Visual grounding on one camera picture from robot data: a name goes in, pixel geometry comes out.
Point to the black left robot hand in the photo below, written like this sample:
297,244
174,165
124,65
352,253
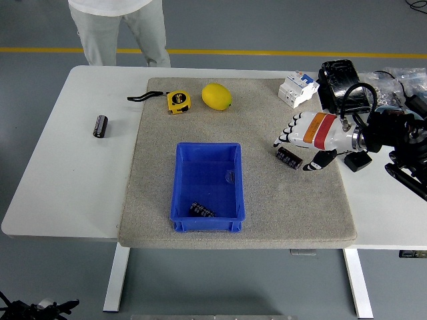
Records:
23,311

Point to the white table leg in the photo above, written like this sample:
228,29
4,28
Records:
358,283
116,276

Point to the white left table leg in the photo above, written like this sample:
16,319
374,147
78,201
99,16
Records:
116,276

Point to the white blue circuit breaker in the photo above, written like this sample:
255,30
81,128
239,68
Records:
295,88

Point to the white right table leg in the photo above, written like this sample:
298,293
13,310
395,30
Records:
358,283

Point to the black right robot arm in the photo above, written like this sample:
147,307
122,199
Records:
390,130

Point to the grey under-table bracket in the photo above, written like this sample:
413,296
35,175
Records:
303,251

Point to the clear plastic bag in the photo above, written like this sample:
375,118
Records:
412,78

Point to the clear bag of metal nuts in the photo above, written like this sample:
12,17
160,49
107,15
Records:
387,93

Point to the table height control panel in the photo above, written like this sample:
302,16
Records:
412,253

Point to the yellow lemon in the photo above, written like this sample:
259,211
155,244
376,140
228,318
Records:
216,96

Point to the light blue bowl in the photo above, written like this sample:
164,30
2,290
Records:
387,107

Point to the black cylindrical battery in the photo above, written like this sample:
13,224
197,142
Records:
100,126
289,158
202,210

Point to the small black box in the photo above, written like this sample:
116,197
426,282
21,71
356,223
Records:
358,161

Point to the black wrapped device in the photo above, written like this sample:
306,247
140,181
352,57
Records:
337,80

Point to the black power adapter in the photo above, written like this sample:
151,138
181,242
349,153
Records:
418,103

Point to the person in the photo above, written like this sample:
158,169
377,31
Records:
96,26

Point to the grey-brown mat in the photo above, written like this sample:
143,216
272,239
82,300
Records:
267,206

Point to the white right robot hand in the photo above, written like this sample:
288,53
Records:
317,131

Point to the yellow tape measure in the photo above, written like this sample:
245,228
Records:
179,101

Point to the blue plastic box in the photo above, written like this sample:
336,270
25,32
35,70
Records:
207,180

